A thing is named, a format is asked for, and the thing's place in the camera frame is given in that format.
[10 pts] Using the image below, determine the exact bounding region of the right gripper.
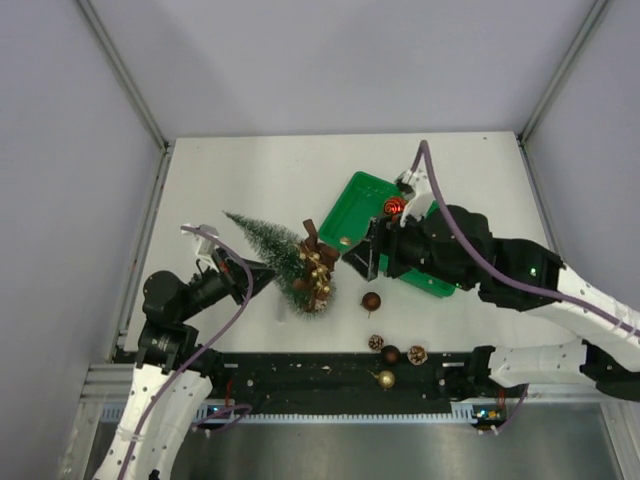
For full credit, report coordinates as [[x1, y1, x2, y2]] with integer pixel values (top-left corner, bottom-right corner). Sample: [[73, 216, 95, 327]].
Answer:
[[343, 202, 474, 291]]

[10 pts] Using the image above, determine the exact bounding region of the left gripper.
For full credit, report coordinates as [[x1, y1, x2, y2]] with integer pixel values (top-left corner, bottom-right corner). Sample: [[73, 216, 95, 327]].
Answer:
[[176, 245, 281, 322]]

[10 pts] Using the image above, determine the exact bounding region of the brown ribbon bow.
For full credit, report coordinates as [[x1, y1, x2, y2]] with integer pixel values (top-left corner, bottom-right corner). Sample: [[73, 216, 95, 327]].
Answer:
[[292, 219, 340, 313]]

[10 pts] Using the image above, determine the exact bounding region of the red glitter bauble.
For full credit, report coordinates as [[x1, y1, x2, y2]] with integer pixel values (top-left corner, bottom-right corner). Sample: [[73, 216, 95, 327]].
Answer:
[[383, 196, 407, 216]]

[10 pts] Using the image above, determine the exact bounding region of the small green christmas tree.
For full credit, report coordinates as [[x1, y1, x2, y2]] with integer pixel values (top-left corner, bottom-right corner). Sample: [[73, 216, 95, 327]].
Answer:
[[225, 212, 336, 317]]

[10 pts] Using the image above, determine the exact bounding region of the dark brown bauble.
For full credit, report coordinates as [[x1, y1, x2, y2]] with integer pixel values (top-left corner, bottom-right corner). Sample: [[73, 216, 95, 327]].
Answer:
[[380, 345, 401, 365]]

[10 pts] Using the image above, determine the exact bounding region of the pine cone pair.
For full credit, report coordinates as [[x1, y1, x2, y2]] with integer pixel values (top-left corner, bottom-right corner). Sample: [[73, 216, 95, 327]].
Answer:
[[407, 345, 428, 366]]

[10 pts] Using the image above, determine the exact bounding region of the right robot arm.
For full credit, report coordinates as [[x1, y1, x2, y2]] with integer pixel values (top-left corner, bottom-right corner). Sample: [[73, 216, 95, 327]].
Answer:
[[342, 205, 639, 401]]

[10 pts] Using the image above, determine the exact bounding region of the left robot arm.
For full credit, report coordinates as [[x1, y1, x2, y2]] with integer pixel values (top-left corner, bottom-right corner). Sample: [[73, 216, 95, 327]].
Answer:
[[93, 248, 275, 479]]

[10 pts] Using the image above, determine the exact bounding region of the green plastic tray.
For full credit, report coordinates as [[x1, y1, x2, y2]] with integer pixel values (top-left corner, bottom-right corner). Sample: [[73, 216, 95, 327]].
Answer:
[[318, 171, 456, 298]]

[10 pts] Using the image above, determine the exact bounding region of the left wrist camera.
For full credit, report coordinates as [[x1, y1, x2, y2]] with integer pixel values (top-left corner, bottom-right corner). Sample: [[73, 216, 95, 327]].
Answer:
[[180, 224, 219, 265]]

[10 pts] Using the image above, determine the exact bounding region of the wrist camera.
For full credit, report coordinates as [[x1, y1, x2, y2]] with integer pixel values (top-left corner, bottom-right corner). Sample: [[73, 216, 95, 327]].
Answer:
[[180, 224, 219, 265], [395, 169, 434, 227]]

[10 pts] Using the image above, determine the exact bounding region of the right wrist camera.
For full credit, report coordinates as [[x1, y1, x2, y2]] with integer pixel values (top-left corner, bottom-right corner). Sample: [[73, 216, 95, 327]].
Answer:
[[395, 169, 434, 227]]

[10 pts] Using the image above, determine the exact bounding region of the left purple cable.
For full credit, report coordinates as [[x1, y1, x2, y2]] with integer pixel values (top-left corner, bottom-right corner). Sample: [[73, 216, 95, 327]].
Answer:
[[117, 224, 256, 479]]

